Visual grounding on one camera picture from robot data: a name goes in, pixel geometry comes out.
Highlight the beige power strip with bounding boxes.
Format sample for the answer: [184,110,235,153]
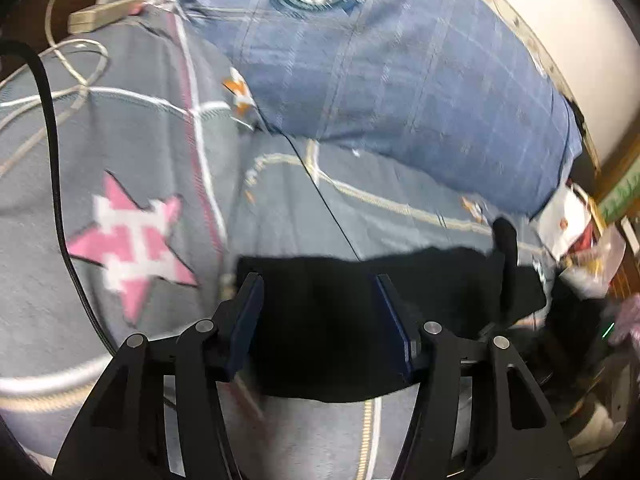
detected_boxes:
[67,0,151,34]

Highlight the thin black cord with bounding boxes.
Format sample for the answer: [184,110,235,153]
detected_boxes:
[222,82,362,262]

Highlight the white cable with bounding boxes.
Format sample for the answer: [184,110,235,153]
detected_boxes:
[0,0,126,176]

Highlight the clear plastic bag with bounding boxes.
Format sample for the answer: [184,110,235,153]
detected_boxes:
[560,225,628,297]

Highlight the blue plaid pillow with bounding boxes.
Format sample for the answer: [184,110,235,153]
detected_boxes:
[150,0,583,218]

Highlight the black pants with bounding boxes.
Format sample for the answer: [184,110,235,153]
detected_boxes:
[235,245,551,403]

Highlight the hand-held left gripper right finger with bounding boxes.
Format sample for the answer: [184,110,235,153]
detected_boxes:
[375,274,581,480]

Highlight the grey star-print bedsheet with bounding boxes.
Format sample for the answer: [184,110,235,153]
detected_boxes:
[0,10,566,480]

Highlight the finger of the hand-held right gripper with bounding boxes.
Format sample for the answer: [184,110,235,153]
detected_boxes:
[491,216,521,332]

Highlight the white paper bag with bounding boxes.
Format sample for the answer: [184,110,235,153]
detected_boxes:
[537,182,598,261]

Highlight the thick black cable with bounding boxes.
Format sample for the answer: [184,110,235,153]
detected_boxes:
[0,40,121,361]

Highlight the wooden cabinet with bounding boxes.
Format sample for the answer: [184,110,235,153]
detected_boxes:
[595,142,640,261]

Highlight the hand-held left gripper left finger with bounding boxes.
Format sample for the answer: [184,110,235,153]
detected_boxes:
[52,272,265,480]

